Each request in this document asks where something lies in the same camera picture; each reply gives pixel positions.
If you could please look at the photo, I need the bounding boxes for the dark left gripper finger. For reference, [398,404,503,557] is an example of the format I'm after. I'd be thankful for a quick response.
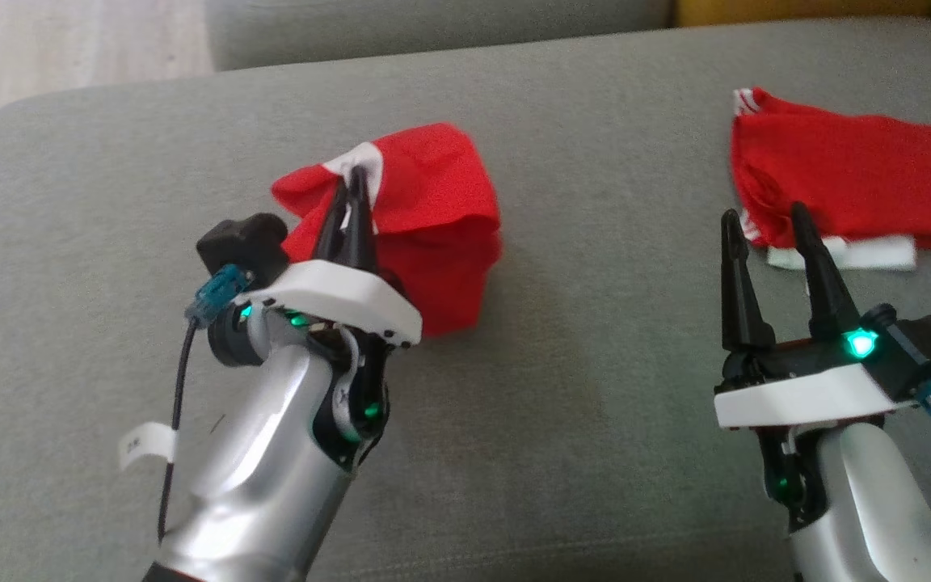
[314,179,352,264]
[342,166,379,272]

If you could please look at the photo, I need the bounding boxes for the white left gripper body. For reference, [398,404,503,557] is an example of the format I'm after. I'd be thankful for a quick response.
[233,260,423,348]

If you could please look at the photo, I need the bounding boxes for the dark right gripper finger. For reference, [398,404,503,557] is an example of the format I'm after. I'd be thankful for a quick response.
[790,202,861,340]
[720,209,775,352]

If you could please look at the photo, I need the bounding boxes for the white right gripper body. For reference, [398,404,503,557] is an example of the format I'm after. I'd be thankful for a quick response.
[714,327,919,429]

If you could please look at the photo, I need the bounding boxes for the red white-striped shorts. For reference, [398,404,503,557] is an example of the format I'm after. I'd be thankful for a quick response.
[272,123,503,338]

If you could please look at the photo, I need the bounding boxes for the red white basketball jersey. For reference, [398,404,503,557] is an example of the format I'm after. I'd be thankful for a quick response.
[731,87,931,272]

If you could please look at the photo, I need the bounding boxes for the yellow grey sofa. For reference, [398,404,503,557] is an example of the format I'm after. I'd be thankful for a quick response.
[0,18,931,582]

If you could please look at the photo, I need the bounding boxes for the grey sofa back cushion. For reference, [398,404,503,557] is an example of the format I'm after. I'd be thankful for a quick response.
[205,0,676,72]

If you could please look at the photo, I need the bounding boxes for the yellow sofa backrest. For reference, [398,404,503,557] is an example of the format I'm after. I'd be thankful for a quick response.
[672,0,931,27]

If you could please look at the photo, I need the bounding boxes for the white cable label tag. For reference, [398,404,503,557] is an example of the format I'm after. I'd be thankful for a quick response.
[118,422,178,471]

